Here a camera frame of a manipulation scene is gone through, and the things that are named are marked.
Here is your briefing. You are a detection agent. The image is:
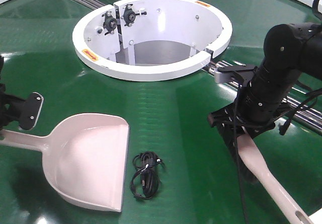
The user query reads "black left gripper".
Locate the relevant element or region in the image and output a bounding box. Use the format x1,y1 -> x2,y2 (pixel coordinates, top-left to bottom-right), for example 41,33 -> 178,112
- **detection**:
1,83 -> 25,130

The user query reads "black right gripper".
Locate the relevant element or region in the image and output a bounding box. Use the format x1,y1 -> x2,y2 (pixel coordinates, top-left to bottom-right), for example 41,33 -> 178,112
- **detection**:
207,103 -> 275,184

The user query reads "pink hand brush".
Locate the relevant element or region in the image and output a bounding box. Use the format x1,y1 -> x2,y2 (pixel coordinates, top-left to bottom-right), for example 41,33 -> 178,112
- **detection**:
237,134 -> 312,223

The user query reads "pink plastic dustpan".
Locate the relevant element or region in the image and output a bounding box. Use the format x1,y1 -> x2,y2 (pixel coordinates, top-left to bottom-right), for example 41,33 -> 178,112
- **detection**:
1,113 -> 129,212

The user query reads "black cable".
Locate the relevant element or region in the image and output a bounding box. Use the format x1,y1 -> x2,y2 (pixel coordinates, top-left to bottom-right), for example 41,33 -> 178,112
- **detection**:
129,151 -> 167,201

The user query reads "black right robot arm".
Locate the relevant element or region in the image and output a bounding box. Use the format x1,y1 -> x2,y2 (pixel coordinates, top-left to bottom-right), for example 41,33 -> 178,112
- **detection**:
207,23 -> 321,183

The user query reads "green conveyor belt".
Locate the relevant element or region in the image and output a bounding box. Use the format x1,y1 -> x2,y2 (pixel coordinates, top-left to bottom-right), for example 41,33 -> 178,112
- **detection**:
1,0 -> 321,223

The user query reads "left black bearing unit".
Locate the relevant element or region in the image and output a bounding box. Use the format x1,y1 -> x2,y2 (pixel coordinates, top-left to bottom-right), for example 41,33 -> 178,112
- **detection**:
102,11 -> 117,35

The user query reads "black bearing unit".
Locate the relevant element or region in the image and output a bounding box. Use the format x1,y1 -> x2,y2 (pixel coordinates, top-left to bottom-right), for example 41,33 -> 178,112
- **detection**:
102,11 -> 117,35
121,4 -> 147,27

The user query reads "right black bearing unit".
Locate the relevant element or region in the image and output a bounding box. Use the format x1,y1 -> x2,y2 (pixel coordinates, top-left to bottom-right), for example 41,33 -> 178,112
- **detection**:
121,4 -> 147,27

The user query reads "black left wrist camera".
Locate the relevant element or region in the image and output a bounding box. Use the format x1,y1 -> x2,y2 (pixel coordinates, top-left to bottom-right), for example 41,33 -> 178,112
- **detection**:
19,92 -> 44,130

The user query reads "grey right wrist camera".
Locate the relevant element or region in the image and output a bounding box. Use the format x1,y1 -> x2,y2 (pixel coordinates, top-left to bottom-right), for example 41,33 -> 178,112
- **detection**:
214,64 -> 258,86

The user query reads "white central ring housing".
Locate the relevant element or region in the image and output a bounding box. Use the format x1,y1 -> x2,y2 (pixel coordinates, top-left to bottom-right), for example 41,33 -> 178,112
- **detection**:
72,0 -> 232,82

